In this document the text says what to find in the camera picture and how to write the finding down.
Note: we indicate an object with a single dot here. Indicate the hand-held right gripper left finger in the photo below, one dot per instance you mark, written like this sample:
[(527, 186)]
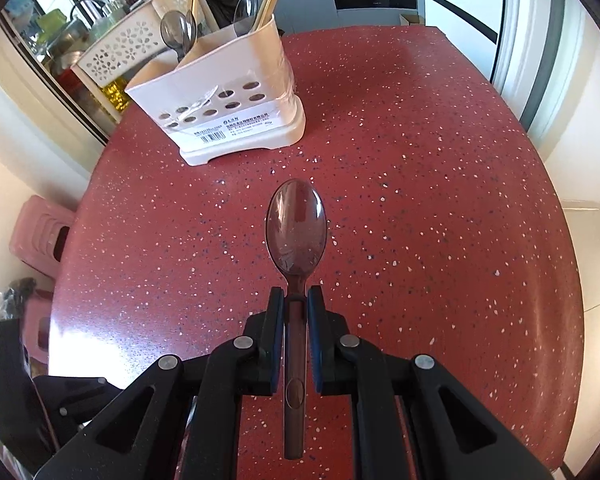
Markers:
[(278, 350)]

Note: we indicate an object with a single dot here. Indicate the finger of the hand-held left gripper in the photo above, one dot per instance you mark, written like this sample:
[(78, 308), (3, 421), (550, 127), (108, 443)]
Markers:
[(75, 395)]

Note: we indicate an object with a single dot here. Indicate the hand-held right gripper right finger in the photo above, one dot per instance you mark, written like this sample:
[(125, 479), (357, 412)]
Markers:
[(315, 355)]

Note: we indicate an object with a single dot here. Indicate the metal spoon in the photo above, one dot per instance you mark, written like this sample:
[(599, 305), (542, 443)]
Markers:
[(245, 10), (296, 230), (172, 30)]

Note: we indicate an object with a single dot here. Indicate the white plastic utensil holder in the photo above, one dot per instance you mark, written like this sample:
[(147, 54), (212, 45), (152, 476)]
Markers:
[(230, 90)]

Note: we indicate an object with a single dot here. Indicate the dark translucent plastic spoon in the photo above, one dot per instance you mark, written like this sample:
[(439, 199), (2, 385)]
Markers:
[(192, 27)]

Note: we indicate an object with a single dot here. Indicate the pink plastic stool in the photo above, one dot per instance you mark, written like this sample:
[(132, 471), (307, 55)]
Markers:
[(40, 235), (39, 330)]

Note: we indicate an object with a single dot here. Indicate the dark crumpled bag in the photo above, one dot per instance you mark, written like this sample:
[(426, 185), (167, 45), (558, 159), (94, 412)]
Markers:
[(15, 297)]

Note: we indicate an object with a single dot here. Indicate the gold foil bag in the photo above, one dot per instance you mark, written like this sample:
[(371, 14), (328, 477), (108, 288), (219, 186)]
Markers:
[(114, 96)]

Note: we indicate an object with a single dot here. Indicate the metal spoon in holder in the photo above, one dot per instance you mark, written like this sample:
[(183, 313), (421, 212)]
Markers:
[(172, 30)]

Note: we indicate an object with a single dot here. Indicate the stainless steel basin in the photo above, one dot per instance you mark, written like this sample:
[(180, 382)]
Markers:
[(67, 35)]

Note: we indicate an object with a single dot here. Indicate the white plastic storage rack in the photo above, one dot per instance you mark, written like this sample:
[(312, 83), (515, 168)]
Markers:
[(125, 45)]

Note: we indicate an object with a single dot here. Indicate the small cardboard box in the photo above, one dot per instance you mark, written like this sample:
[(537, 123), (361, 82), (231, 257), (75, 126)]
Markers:
[(411, 20)]

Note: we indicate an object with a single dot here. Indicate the green plastic container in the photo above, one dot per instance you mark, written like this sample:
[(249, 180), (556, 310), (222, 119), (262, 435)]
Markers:
[(50, 19)]

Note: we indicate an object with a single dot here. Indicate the kitchen faucet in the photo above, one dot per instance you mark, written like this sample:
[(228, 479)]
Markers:
[(82, 5)]

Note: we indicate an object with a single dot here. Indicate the white refrigerator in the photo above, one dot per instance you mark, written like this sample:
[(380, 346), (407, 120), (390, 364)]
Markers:
[(460, 0)]

